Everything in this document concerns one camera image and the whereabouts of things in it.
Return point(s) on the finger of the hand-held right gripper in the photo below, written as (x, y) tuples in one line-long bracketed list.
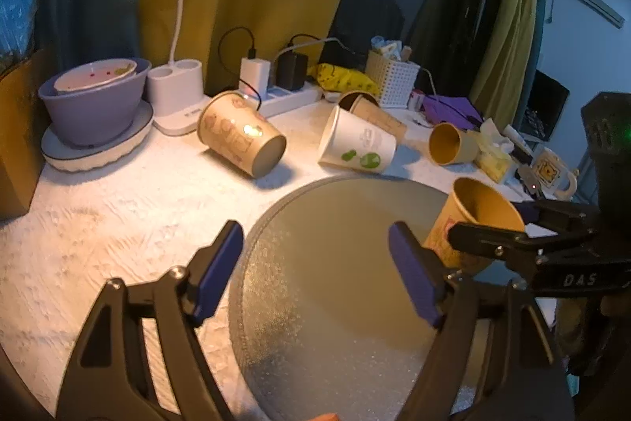
[(557, 211), (493, 242)]

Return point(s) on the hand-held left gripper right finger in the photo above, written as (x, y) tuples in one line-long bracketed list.
[(414, 278)]

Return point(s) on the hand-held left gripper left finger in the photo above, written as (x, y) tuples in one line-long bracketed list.
[(217, 275)]

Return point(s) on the yellow paper cup red label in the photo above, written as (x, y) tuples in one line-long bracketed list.
[(475, 204)]

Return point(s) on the small plain yellow paper cup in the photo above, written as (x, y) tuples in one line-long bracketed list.
[(451, 145)]

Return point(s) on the large brown printed paper cup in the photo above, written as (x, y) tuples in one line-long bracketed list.
[(231, 130)]

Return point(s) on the white paper cup green print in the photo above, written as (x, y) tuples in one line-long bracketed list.
[(355, 140)]

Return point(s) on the brown paper cup dark inside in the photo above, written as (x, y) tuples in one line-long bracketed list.
[(379, 115)]

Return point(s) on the cream mug yellow print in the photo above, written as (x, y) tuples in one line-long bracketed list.
[(549, 172)]

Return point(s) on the round grey mat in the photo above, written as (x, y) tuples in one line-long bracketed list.
[(335, 283)]

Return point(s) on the tissue pack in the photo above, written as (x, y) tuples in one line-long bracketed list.
[(493, 157)]

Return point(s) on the purple cloth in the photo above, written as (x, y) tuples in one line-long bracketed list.
[(451, 110)]

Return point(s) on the orange item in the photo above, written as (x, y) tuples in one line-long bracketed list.
[(328, 417)]

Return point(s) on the white fluted plate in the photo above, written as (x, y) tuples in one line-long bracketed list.
[(98, 154)]

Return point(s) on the white desk lamp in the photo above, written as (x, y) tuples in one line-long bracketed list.
[(175, 100)]

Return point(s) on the olive curtain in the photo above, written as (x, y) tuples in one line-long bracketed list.
[(512, 31)]

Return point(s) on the white woven basket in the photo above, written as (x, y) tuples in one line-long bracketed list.
[(392, 80)]

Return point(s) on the white power strip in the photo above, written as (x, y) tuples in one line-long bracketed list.
[(291, 98)]

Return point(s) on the purple bowl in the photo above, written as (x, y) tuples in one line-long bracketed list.
[(91, 113)]

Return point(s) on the white charger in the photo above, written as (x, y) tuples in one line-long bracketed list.
[(255, 73)]

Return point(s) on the yellow snack bag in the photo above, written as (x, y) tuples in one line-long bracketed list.
[(345, 78)]

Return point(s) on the black power adapter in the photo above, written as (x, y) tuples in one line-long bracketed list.
[(292, 71)]

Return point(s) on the packets in basket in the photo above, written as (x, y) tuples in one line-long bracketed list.
[(392, 47)]

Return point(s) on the white bowl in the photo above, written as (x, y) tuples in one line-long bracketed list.
[(88, 78)]

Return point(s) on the cardboard box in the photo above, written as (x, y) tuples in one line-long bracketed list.
[(19, 130)]

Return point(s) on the black chair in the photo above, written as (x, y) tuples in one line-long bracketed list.
[(365, 21)]

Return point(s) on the blue screen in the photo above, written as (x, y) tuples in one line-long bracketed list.
[(17, 11)]

